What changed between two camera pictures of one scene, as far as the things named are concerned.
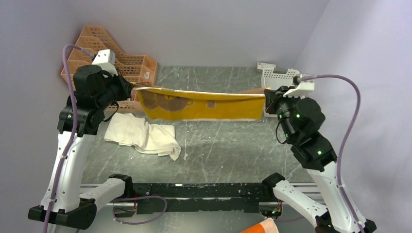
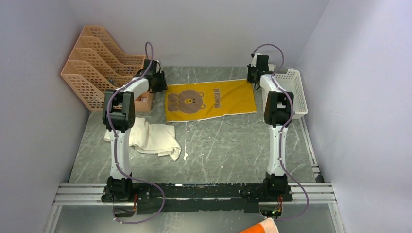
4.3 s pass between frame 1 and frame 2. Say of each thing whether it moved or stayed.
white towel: stayed
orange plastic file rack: stayed
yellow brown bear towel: moved
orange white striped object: stayed
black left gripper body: moved
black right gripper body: moved
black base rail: stayed
